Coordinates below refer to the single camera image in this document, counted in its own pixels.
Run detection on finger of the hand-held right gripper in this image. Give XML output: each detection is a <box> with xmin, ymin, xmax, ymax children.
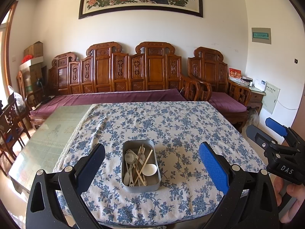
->
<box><xmin>246</xmin><ymin>124</ymin><xmax>280</xmax><ymax>149</ymax></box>
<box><xmin>265</xmin><ymin>117</ymin><xmax>305</xmax><ymax>149</ymax></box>

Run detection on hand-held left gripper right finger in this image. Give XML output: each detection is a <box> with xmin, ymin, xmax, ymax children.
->
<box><xmin>199</xmin><ymin>142</ymin><xmax>279</xmax><ymax>229</ymax></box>

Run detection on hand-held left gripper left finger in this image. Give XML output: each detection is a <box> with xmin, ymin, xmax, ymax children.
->
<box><xmin>26</xmin><ymin>143</ymin><xmax>105</xmax><ymax>229</ymax></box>

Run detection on brown wooden chopstick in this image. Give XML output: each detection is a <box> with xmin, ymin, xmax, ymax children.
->
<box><xmin>135</xmin><ymin>162</ymin><xmax>146</xmax><ymax>186</ymax></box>

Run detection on beige fork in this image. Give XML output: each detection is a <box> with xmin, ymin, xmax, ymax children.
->
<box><xmin>138</xmin><ymin>144</ymin><xmax>146</xmax><ymax>163</ymax></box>

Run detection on light bamboo chopstick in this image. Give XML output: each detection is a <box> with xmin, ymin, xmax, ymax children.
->
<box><xmin>134</xmin><ymin>148</ymin><xmax>153</xmax><ymax>186</ymax></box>
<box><xmin>138</xmin><ymin>169</ymin><xmax>148</xmax><ymax>186</ymax></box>

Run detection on metal tin box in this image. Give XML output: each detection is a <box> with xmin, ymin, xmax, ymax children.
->
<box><xmin>121</xmin><ymin>139</ymin><xmax>161</xmax><ymax>192</ymax></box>

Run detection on white ceramic spoon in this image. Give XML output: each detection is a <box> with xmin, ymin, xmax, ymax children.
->
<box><xmin>139</xmin><ymin>163</ymin><xmax>158</xmax><ymax>186</ymax></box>

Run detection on person's right hand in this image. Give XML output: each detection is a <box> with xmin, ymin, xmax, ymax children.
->
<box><xmin>273</xmin><ymin>178</ymin><xmax>305</xmax><ymax>223</ymax></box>

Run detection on grey fluffy thing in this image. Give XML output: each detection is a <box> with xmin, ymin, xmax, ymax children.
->
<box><xmin>246</xmin><ymin>108</ymin><xmax>260</xmax><ymax>127</ymax></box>

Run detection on wooden side table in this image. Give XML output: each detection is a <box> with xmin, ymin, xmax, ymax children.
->
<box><xmin>246</xmin><ymin>86</ymin><xmax>266</xmax><ymax>112</ymax></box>

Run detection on purple armchair cushion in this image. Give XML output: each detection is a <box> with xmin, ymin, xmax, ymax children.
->
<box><xmin>208</xmin><ymin>92</ymin><xmax>247</xmax><ymax>112</ymax></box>

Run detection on white desk device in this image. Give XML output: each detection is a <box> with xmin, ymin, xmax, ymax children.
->
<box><xmin>253</xmin><ymin>78</ymin><xmax>267</xmax><ymax>91</ymax></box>

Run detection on red card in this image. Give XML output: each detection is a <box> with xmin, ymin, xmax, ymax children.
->
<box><xmin>229</xmin><ymin>67</ymin><xmax>242</xmax><ymax>80</ymax></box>

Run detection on long purple sofa cushion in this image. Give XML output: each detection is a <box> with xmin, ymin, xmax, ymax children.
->
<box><xmin>30</xmin><ymin>88</ymin><xmax>187</xmax><ymax>117</ymax></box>

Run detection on blue floral tablecloth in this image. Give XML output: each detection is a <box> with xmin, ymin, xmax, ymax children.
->
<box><xmin>53</xmin><ymin>101</ymin><xmax>267</xmax><ymax>222</ymax></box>

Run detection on carved wooden armchair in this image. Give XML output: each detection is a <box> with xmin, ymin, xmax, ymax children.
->
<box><xmin>188</xmin><ymin>47</ymin><xmax>252</xmax><ymax>133</ymax></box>

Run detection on wooden dining chair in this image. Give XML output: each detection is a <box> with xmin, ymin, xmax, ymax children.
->
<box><xmin>0</xmin><ymin>126</ymin><xmax>15</xmax><ymax>172</ymax></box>
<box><xmin>0</xmin><ymin>99</ymin><xmax>31</xmax><ymax>148</ymax></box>

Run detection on black desk lamp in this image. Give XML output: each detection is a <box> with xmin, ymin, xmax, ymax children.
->
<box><xmin>36</xmin><ymin>77</ymin><xmax>54</xmax><ymax>103</ymax></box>

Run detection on carved wooden sofa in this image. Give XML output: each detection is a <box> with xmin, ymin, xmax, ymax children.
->
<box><xmin>25</xmin><ymin>41</ymin><xmax>202</xmax><ymax>129</ymax></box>

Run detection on clear plastic bag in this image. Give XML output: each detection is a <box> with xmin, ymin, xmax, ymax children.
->
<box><xmin>8</xmin><ymin>85</ymin><xmax>25</xmax><ymax>108</ymax></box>

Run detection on stack of cardboard boxes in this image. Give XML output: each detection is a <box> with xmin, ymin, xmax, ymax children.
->
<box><xmin>22</xmin><ymin>65</ymin><xmax>47</xmax><ymax>93</ymax></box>

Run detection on white flat box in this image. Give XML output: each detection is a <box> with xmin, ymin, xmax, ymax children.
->
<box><xmin>19</xmin><ymin>56</ymin><xmax>44</xmax><ymax>70</ymax></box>

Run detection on brown cardboard box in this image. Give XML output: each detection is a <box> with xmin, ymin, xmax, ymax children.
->
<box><xmin>23</xmin><ymin>41</ymin><xmax>43</xmax><ymax>57</ymax></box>

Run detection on white wall cable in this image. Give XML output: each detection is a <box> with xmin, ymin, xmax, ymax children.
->
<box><xmin>278</xmin><ymin>99</ymin><xmax>298</xmax><ymax>109</ymax></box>

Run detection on white wall cabinet door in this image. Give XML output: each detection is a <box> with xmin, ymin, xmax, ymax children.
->
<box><xmin>262</xmin><ymin>82</ymin><xmax>280</xmax><ymax>114</ymax></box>

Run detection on green wall electric panel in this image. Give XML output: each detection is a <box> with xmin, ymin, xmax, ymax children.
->
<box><xmin>252</xmin><ymin>27</ymin><xmax>271</xmax><ymax>44</ymax></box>

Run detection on wooden door frame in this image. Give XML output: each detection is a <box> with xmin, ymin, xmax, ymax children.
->
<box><xmin>0</xmin><ymin>1</ymin><xmax>18</xmax><ymax>101</ymax></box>

